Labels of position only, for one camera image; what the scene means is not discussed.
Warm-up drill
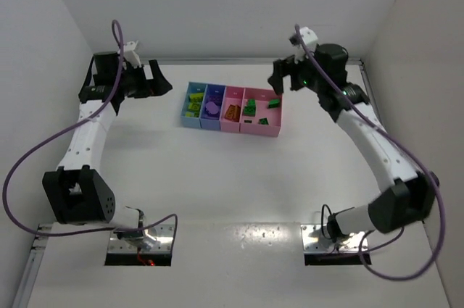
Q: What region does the dark green sloped lego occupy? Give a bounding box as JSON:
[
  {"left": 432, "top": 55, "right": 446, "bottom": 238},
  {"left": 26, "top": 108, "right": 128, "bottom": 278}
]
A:
[{"left": 268, "top": 99, "right": 281, "bottom": 109}]

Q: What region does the lime green square lego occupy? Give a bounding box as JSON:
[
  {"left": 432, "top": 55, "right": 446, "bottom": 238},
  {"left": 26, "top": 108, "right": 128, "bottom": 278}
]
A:
[{"left": 188, "top": 92, "right": 204, "bottom": 103}]

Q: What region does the lime green sloped lego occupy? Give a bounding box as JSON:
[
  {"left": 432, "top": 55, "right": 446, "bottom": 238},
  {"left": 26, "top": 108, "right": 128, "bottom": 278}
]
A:
[{"left": 187, "top": 102, "right": 202, "bottom": 112}]

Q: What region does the dark green square lego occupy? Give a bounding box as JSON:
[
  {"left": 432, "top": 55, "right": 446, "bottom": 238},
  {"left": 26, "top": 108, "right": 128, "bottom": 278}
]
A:
[{"left": 243, "top": 99, "right": 257, "bottom": 117}]

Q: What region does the small dark green lego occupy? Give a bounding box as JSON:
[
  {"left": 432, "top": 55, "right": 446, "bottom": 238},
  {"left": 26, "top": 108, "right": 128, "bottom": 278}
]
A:
[{"left": 258, "top": 117, "right": 269, "bottom": 125}]

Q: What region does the orange brown lego plate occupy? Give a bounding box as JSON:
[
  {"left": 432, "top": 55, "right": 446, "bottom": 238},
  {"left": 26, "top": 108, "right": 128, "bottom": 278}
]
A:
[
  {"left": 228, "top": 105, "right": 241, "bottom": 122},
  {"left": 224, "top": 104, "right": 236, "bottom": 121}
]

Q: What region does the purple rounded lego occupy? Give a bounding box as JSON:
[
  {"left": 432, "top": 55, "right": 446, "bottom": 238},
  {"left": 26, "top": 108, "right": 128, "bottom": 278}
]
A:
[{"left": 204, "top": 102, "right": 220, "bottom": 117}]

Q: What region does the purple lego plate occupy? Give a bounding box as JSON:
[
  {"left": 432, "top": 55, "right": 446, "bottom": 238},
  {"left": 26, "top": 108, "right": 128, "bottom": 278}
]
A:
[{"left": 207, "top": 96, "right": 223, "bottom": 104}]

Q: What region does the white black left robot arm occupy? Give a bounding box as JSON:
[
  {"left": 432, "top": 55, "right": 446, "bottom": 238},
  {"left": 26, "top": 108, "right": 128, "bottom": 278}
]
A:
[{"left": 42, "top": 52, "right": 173, "bottom": 250}]

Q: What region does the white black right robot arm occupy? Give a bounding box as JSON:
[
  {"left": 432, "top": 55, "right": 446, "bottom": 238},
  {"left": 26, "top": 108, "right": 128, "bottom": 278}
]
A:
[{"left": 268, "top": 43, "right": 438, "bottom": 240}]

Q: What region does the light blue bin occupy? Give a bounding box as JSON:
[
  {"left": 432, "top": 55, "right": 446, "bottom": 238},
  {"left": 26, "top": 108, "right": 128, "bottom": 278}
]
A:
[{"left": 181, "top": 82, "right": 207, "bottom": 129}]

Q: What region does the large pink bin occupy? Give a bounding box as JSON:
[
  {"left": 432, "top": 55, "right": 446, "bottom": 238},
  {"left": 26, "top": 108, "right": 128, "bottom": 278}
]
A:
[{"left": 240, "top": 88, "right": 283, "bottom": 138}]

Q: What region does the small pink bin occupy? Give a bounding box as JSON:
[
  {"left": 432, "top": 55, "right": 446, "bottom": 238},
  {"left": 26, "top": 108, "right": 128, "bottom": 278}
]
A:
[{"left": 220, "top": 86, "right": 245, "bottom": 133}]

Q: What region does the dark blue bin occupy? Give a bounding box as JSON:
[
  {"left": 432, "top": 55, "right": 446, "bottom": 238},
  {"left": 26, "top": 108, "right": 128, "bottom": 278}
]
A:
[{"left": 200, "top": 84, "right": 225, "bottom": 130}]

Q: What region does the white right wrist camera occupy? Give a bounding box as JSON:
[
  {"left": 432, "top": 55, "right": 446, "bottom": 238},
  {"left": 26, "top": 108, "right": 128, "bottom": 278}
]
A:
[{"left": 289, "top": 25, "right": 318, "bottom": 64}]

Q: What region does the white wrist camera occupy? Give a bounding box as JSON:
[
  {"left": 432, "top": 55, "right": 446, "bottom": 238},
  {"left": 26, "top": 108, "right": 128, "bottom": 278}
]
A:
[
  {"left": 289, "top": 25, "right": 318, "bottom": 64},
  {"left": 123, "top": 41, "right": 142, "bottom": 68}
]

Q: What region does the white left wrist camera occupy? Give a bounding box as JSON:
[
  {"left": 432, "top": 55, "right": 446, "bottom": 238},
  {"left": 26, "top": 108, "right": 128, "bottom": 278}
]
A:
[{"left": 123, "top": 41, "right": 142, "bottom": 68}]

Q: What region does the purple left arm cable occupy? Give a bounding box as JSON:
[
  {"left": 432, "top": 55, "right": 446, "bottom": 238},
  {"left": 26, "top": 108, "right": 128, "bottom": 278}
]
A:
[{"left": 2, "top": 20, "right": 178, "bottom": 238}]

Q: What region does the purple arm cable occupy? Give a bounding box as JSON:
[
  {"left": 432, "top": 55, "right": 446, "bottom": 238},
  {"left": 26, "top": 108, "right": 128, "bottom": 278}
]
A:
[
  {"left": 293, "top": 24, "right": 447, "bottom": 282},
  {"left": 2, "top": 20, "right": 178, "bottom": 238}
]

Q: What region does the aluminium frame rail right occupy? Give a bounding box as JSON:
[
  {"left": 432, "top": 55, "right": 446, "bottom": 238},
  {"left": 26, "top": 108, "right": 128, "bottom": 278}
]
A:
[{"left": 357, "top": 58, "right": 414, "bottom": 221}]

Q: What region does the aluminium frame rail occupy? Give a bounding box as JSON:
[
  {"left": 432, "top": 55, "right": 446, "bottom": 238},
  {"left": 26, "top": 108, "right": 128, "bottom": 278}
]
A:
[
  {"left": 14, "top": 60, "right": 114, "bottom": 308},
  {"left": 357, "top": 58, "right": 414, "bottom": 221}
]

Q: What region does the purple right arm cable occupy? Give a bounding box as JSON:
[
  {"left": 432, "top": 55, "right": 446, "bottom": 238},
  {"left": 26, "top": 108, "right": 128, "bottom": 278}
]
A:
[{"left": 293, "top": 24, "right": 447, "bottom": 282}]

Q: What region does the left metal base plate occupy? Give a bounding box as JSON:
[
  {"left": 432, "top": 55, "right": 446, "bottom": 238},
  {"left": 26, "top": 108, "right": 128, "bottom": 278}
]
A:
[{"left": 107, "top": 224, "right": 175, "bottom": 254}]

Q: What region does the metal base plate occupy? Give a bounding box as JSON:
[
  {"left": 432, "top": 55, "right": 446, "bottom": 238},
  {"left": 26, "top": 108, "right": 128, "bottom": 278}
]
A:
[
  {"left": 300, "top": 224, "right": 365, "bottom": 255},
  {"left": 107, "top": 224, "right": 175, "bottom": 254}
]

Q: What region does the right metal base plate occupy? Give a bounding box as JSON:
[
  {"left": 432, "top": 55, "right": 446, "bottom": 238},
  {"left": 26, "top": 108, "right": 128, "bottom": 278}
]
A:
[{"left": 300, "top": 224, "right": 365, "bottom": 255}]

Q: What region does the aluminium frame rail left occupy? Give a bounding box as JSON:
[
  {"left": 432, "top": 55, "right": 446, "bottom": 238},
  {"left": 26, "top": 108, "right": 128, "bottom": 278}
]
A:
[{"left": 14, "top": 60, "right": 114, "bottom": 308}]

